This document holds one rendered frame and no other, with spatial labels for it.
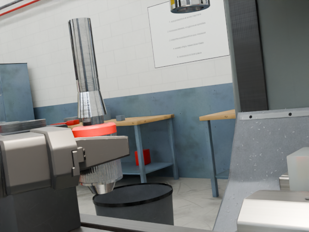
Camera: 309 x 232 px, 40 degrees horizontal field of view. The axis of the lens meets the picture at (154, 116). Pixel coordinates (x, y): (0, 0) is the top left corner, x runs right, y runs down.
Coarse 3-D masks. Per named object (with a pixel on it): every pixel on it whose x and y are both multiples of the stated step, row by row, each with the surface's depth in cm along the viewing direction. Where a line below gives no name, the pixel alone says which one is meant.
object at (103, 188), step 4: (104, 184) 44; (108, 184) 45; (112, 184) 45; (92, 188) 45; (96, 188) 45; (100, 188) 45; (104, 188) 45; (108, 188) 45; (112, 188) 46; (92, 192) 45; (96, 192) 45; (100, 192) 45; (104, 192) 45
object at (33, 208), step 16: (0, 128) 72; (16, 128) 72; (32, 128) 73; (32, 192) 70; (48, 192) 72; (64, 192) 75; (0, 208) 72; (16, 208) 68; (32, 208) 70; (48, 208) 72; (64, 208) 74; (0, 224) 73; (16, 224) 68; (32, 224) 70; (48, 224) 72; (64, 224) 74; (80, 224) 77
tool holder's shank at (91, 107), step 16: (80, 32) 44; (80, 48) 44; (80, 64) 44; (96, 64) 45; (80, 80) 44; (96, 80) 45; (80, 96) 44; (96, 96) 44; (80, 112) 44; (96, 112) 44
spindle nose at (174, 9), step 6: (174, 0) 49; (180, 0) 49; (186, 0) 48; (192, 0) 48; (198, 0) 48; (204, 0) 49; (174, 6) 49; (180, 6) 49; (186, 6) 49; (192, 6) 52; (198, 6) 52; (204, 6) 50; (174, 12) 52; (180, 12) 52; (186, 12) 53
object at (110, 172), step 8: (96, 136) 43; (104, 136) 44; (88, 168) 44; (96, 168) 44; (104, 168) 44; (112, 168) 44; (120, 168) 46; (80, 176) 45; (88, 176) 44; (96, 176) 44; (104, 176) 44; (112, 176) 44; (120, 176) 45; (80, 184) 45; (88, 184) 44; (96, 184) 44
